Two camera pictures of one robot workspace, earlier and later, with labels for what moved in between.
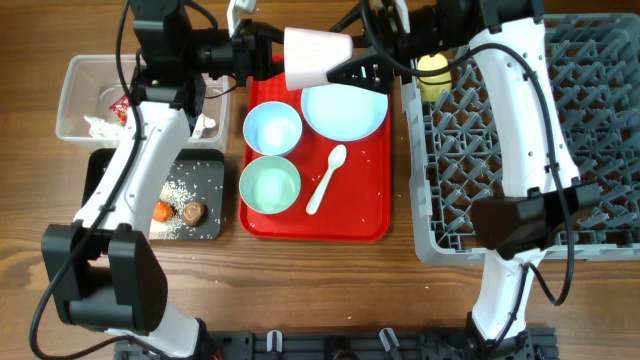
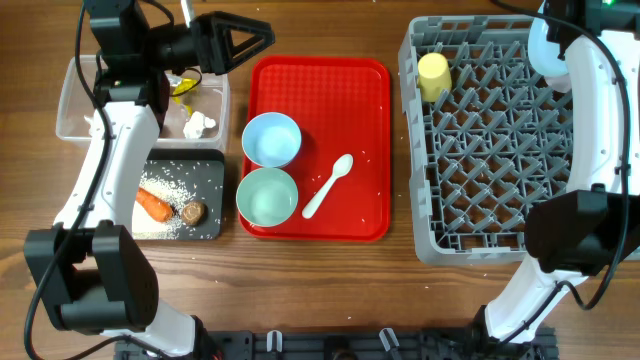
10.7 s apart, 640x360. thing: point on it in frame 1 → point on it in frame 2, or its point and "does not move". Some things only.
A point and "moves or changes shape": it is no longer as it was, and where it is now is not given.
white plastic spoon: [336, 157] moves or changes shape
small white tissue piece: [202, 123] does not move
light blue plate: [344, 113] → [544, 56]
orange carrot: [162, 211] does not move
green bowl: [270, 184] moves or changes shape
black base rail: [531, 343] does not move
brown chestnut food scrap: [193, 213] does not move
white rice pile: [174, 192] does not move
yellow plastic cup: [432, 92] does not move
